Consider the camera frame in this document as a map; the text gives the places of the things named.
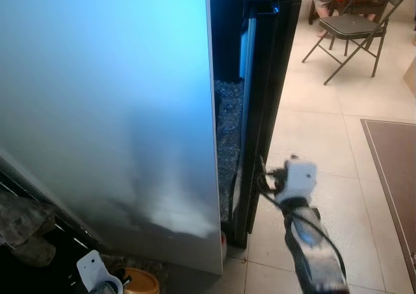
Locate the black fridge cabinet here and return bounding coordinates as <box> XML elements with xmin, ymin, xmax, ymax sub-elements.
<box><xmin>209</xmin><ymin>0</ymin><xmax>302</xmax><ymax>248</ymax></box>

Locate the white red container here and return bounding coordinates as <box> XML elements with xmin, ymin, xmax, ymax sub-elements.
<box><xmin>220</xmin><ymin>232</ymin><xmax>229</xmax><ymax>263</ymax></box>

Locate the brown floor mat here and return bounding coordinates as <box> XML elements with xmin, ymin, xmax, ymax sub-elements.
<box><xmin>361</xmin><ymin>118</ymin><xmax>416</xmax><ymax>289</ymax></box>

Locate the brown lidded bucket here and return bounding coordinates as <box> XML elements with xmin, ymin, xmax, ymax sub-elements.
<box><xmin>122</xmin><ymin>267</ymin><xmax>161</xmax><ymax>294</ymax></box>

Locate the black metal folding chair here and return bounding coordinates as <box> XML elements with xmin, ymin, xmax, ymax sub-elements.
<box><xmin>302</xmin><ymin>0</ymin><xmax>412</xmax><ymax>86</ymax></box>

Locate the light wooden cabinet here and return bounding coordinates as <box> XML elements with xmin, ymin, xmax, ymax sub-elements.
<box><xmin>402</xmin><ymin>55</ymin><xmax>416</xmax><ymax>98</ymax></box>

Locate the grey marbled countertop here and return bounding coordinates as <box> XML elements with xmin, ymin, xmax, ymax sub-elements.
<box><xmin>0</xmin><ymin>185</ymin><xmax>57</xmax><ymax>269</ymax></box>

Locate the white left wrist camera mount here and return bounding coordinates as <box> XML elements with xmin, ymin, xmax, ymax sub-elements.
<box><xmin>76</xmin><ymin>249</ymin><xmax>125</xmax><ymax>294</ymax></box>

